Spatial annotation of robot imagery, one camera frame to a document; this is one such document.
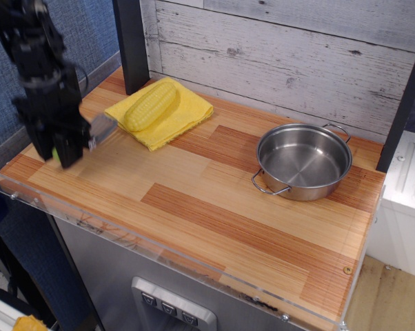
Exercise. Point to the black upright post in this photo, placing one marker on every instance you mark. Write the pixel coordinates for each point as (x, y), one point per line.
(131, 38)
(398, 124)

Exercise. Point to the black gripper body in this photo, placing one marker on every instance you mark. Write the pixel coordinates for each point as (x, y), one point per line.
(52, 101)

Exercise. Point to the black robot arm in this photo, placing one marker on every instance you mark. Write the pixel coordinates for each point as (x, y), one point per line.
(31, 40)

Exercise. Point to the white box with ridges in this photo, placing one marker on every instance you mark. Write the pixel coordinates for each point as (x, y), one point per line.
(392, 237)

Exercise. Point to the silver dispenser button panel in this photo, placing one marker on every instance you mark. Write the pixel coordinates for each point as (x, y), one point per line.
(161, 309)

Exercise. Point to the silver toy fridge cabinet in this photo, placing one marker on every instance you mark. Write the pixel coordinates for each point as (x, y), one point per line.
(107, 269)

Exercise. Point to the yellow folded cloth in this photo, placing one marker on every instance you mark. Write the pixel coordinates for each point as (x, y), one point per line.
(187, 111)

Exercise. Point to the yellow black object bottom left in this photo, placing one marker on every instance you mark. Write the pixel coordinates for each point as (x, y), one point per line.
(29, 323)

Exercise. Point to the black left upright post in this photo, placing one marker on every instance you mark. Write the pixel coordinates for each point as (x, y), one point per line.
(131, 38)

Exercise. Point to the green handled grey spatula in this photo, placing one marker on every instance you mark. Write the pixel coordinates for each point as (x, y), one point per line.
(100, 129)

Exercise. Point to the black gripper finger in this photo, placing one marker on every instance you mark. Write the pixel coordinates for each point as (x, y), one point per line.
(69, 146)
(40, 135)

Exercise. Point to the yellow plastic corn cob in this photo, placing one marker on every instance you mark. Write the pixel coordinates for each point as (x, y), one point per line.
(146, 110)

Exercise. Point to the black right upright post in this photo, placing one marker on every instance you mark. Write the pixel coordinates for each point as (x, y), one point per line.
(398, 124)

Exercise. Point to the stainless steel pot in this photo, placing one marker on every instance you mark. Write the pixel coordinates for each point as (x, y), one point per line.
(302, 162)

